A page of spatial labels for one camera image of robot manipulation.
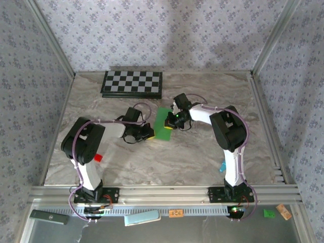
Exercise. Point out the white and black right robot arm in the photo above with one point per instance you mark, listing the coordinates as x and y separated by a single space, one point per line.
234 167

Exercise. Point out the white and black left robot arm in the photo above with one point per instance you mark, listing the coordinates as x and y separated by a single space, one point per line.
88 172

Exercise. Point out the small red block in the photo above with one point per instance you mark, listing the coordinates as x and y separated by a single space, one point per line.
98 158

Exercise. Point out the black and grey chessboard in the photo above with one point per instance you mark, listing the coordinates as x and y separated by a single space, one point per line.
131 83

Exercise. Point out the light blue marker pen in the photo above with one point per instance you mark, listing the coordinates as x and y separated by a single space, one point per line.
222 167

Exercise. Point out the small orange tag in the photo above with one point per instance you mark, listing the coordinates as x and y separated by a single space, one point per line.
176 213

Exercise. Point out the light blue flat pad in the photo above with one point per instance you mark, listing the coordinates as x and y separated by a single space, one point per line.
141 218

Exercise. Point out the dark flat rectangular box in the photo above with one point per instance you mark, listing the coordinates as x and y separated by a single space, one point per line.
49 217

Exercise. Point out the small green paper piece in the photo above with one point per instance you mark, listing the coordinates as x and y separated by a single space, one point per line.
269 213

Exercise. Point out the small brown box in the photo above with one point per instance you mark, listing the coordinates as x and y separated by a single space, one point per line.
284 212

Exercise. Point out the aluminium frame rail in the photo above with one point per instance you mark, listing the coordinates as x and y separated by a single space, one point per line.
164 193

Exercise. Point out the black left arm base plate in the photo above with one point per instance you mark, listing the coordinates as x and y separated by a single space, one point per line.
112 195

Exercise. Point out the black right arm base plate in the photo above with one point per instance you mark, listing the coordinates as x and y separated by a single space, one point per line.
215 195

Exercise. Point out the aluminium side rail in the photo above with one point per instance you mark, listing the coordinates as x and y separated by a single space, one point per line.
270 131

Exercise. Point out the aluminium frame post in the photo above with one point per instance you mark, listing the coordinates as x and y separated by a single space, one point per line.
276 33
50 38

